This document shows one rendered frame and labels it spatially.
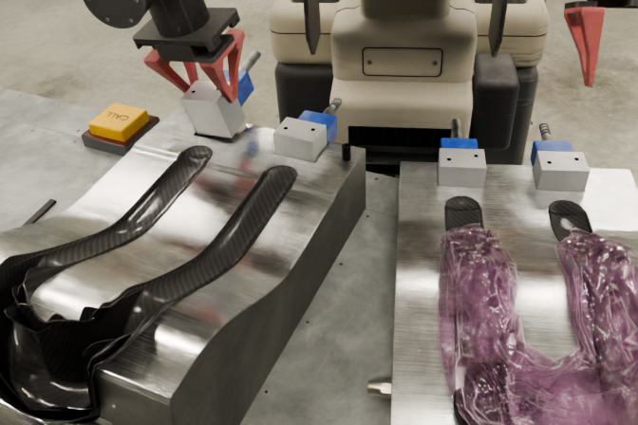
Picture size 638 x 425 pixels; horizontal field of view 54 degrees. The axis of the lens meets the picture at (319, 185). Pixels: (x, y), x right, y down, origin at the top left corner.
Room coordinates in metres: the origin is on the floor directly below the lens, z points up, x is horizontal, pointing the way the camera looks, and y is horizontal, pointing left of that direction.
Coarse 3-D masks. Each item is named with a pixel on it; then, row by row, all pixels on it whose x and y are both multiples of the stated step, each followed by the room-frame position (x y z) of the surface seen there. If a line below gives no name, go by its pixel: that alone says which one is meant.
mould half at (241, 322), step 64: (192, 128) 0.64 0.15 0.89; (256, 128) 0.63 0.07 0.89; (128, 192) 0.53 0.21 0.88; (192, 192) 0.52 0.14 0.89; (320, 192) 0.51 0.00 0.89; (0, 256) 0.39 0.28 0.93; (128, 256) 0.41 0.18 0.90; (192, 256) 0.42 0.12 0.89; (256, 256) 0.42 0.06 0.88; (320, 256) 0.46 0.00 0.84; (192, 320) 0.31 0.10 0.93; (256, 320) 0.34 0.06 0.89; (128, 384) 0.26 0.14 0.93; (192, 384) 0.26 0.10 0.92; (256, 384) 0.33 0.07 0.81
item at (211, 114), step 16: (240, 80) 0.66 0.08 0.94; (192, 96) 0.62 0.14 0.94; (208, 96) 0.62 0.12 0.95; (240, 96) 0.65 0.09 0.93; (192, 112) 0.62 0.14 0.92; (208, 112) 0.61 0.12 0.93; (224, 112) 0.61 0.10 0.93; (240, 112) 0.63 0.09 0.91; (208, 128) 0.62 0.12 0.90; (224, 128) 0.61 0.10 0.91
